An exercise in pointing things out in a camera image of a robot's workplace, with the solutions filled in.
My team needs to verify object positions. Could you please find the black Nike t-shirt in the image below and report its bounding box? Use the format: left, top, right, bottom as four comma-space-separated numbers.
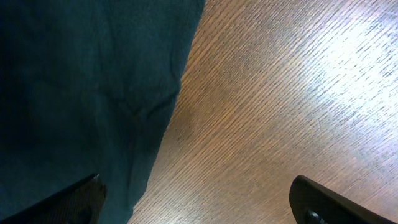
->
1, 0, 205, 223

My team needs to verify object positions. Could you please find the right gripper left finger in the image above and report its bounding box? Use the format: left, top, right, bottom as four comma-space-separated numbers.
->
1, 174, 107, 224

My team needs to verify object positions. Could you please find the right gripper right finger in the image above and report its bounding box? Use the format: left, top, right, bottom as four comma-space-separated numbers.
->
289, 175, 395, 224

